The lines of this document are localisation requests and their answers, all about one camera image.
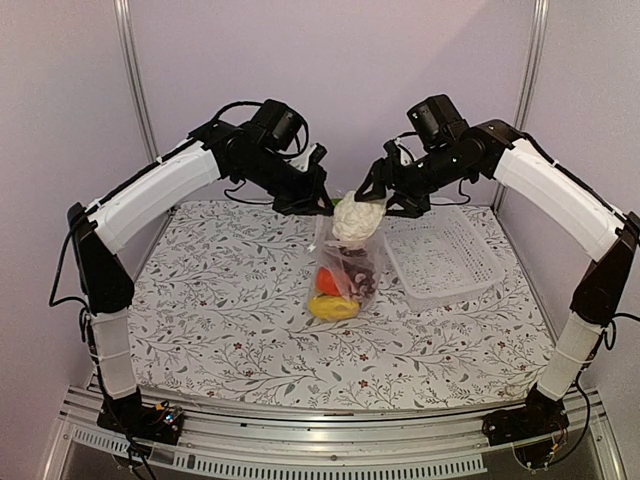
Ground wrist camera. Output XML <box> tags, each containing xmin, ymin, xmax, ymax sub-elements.
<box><xmin>383</xmin><ymin>139</ymin><xmax>415</xmax><ymax>167</ymax></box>
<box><xmin>247</xmin><ymin>99</ymin><xmax>327</xmax><ymax>173</ymax></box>

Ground aluminium corner post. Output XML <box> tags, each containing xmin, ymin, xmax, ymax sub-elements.
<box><xmin>114</xmin><ymin>0</ymin><xmax>159</xmax><ymax>173</ymax></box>
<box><xmin>492</xmin><ymin>0</ymin><xmax>550</xmax><ymax>211</ymax></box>

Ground aluminium corner post right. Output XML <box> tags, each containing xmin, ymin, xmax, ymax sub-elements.
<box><xmin>492</xmin><ymin>0</ymin><xmax>550</xmax><ymax>211</ymax></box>

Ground white toy cauliflower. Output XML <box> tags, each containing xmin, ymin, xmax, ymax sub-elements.
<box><xmin>332</xmin><ymin>190</ymin><xmax>386</xmax><ymax>242</ymax></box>

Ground orange toy pumpkin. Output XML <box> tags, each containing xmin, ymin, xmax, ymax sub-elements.
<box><xmin>315</xmin><ymin>267</ymin><xmax>343</xmax><ymax>296</ymax></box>

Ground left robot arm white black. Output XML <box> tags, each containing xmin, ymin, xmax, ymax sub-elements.
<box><xmin>66</xmin><ymin>109</ymin><xmax>333</xmax><ymax>434</ymax></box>

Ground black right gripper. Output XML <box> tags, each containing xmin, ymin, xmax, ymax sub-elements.
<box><xmin>354</xmin><ymin>141</ymin><xmax>474</xmax><ymax>218</ymax></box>

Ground aluminium front rail frame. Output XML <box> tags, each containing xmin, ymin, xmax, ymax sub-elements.
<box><xmin>38</xmin><ymin>384</ymin><xmax>628</xmax><ymax>479</ymax></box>

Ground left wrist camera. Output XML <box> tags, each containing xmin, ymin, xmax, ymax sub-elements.
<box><xmin>247</xmin><ymin>99</ymin><xmax>327</xmax><ymax>173</ymax></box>

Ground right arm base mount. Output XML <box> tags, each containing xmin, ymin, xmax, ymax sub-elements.
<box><xmin>482</xmin><ymin>401</ymin><xmax>569</xmax><ymax>470</ymax></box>

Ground aluminium corner post left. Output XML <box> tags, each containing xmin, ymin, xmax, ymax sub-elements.
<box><xmin>114</xmin><ymin>0</ymin><xmax>159</xmax><ymax>173</ymax></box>

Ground white perforated plastic basket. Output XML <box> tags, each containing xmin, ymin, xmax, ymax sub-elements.
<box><xmin>382</xmin><ymin>206</ymin><xmax>505</xmax><ymax>312</ymax></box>

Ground dark red toy grapes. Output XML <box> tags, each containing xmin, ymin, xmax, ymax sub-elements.
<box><xmin>338</xmin><ymin>247</ymin><xmax>377</xmax><ymax>304</ymax></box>

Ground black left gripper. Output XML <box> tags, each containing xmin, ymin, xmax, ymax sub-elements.
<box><xmin>239</xmin><ymin>147</ymin><xmax>338</xmax><ymax>217</ymax></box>

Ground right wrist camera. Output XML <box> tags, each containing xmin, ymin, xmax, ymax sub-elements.
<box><xmin>383</xmin><ymin>139</ymin><xmax>415</xmax><ymax>167</ymax></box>

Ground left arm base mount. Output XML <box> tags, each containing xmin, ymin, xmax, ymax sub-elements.
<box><xmin>97</xmin><ymin>392</ymin><xmax>184</xmax><ymax>446</ymax></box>

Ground floral patterned tablecloth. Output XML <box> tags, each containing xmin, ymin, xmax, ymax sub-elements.
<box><xmin>128</xmin><ymin>201</ymin><xmax>553</xmax><ymax>410</ymax></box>

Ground clear zip top bag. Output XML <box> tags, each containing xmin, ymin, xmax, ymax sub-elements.
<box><xmin>307</xmin><ymin>216</ymin><xmax>386</xmax><ymax>322</ymax></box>

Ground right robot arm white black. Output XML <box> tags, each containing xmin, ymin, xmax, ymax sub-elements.
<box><xmin>355</xmin><ymin>120</ymin><xmax>639</xmax><ymax>445</ymax></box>

